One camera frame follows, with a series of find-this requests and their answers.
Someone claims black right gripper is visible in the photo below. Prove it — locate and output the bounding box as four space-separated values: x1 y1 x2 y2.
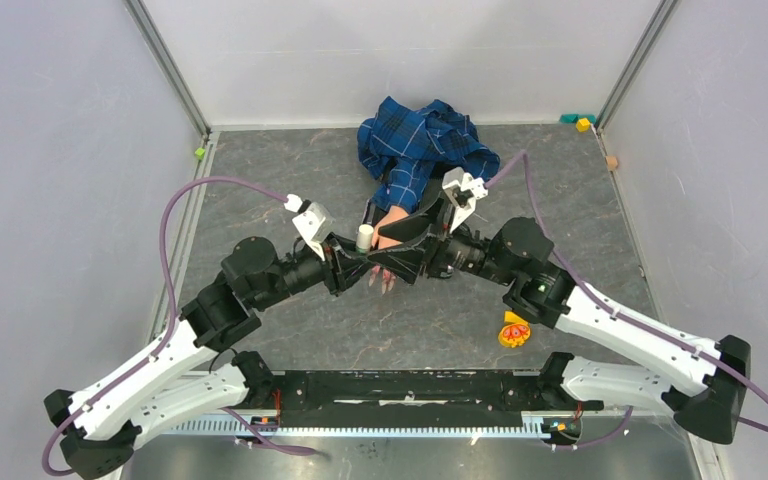
367 191 516 287

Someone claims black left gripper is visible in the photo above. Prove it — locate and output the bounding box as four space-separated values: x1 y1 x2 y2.
254 230 376 310

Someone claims white cap nail polish bottle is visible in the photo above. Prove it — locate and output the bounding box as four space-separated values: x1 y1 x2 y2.
355 224 375 254

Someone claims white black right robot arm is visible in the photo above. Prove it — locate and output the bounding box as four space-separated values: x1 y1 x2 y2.
368 199 751 445

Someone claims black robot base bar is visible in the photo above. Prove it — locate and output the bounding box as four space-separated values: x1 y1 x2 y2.
237 352 605 429

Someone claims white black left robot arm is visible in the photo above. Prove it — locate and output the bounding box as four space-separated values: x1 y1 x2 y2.
44 225 374 479

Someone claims fake hand with painted nails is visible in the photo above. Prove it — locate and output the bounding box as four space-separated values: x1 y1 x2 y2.
367 205 412 296

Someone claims black ribbed block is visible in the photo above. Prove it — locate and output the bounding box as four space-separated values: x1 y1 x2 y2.
383 172 454 242

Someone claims blue plaid shirt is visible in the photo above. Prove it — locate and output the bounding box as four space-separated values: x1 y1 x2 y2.
357 97 501 213

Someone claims yellow orange toy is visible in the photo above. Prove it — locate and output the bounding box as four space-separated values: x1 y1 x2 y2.
497 311 531 348

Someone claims teal block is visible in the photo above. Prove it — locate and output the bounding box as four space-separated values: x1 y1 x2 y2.
559 113 597 124

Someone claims yellow cube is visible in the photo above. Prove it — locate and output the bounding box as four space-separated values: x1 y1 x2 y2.
575 117 592 132

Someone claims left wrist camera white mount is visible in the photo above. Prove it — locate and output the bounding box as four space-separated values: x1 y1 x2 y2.
284 194 333 261

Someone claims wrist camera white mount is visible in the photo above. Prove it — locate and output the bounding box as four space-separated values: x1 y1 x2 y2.
284 194 333 261
441 167 488 232

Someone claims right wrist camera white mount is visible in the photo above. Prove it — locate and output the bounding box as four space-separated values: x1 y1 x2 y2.
441 167 488 232

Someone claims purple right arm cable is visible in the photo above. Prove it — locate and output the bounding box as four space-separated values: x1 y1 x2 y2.
486 150 768 439

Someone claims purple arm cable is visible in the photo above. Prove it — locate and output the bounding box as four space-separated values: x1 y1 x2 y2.
486 150 768 439
40 176 289 477

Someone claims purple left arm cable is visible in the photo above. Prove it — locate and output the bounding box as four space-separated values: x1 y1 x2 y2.
40 176 289 477

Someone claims white slotted cable rail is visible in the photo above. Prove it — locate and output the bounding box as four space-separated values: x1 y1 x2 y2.
158 413 551 439

